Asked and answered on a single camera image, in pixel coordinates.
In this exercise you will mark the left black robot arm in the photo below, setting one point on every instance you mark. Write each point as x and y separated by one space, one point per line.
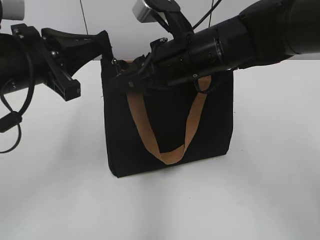
54 56

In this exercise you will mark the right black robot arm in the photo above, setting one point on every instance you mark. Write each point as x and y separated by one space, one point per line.
265 33

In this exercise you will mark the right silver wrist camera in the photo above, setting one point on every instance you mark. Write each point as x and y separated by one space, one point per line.
149 11

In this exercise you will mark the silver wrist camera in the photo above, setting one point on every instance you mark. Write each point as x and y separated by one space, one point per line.
149 11
12 10

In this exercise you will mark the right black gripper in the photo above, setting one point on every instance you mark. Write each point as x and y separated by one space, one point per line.
168 64

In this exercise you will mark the black tote bag tan handles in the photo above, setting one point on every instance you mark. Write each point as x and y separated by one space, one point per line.
167 111

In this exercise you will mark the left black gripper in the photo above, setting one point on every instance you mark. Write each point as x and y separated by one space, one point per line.
74 51

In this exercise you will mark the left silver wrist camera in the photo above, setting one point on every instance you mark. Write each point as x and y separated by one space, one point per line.
12 10

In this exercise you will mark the silver zipper pull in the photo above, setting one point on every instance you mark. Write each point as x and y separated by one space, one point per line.
117 64

